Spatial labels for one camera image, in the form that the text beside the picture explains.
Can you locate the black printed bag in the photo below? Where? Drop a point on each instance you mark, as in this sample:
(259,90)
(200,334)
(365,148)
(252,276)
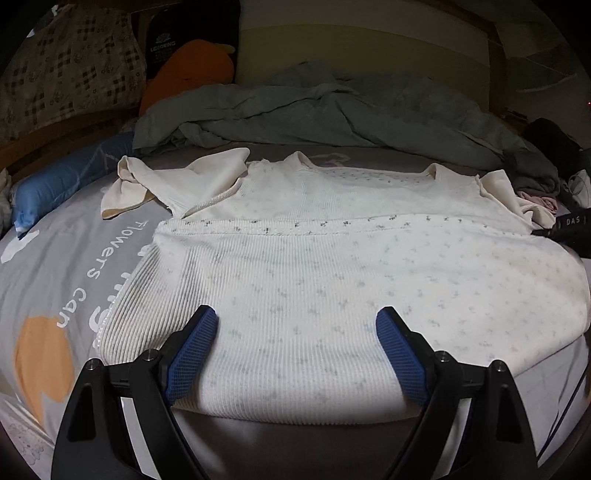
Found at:
(184,23)

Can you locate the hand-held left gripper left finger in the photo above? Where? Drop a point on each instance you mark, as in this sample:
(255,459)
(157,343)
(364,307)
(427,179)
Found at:
(194,350)

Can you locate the checkered pillow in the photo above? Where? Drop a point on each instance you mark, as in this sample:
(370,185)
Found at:
(69,64)

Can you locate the dark grey cloth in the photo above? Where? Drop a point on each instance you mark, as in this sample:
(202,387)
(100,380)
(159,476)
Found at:
(531,168)

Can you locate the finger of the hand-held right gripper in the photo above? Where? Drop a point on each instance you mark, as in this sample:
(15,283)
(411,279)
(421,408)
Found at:
(545,233)

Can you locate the grey duvet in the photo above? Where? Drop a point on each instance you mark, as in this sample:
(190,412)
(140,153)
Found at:
(332,110)

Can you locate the white knit sweater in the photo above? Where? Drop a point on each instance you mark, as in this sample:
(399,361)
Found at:
(323,277)

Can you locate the pink cloth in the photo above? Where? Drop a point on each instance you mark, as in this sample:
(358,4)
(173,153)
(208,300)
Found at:
(538,201)

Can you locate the blue bolster pillow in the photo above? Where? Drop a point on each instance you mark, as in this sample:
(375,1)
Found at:
(60,184)

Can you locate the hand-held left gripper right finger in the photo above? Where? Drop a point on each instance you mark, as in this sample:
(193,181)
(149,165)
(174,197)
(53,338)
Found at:
(399,355)

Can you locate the black cloth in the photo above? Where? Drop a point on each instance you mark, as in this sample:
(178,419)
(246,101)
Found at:
(554,134)

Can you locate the orange plush pillow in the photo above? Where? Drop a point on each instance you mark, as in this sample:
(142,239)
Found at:
(194,64)

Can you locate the yellow-green headboard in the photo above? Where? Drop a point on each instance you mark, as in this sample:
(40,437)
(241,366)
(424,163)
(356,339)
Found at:
(360,50)

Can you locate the white cloth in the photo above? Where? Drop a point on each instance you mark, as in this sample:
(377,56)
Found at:
(581,187)

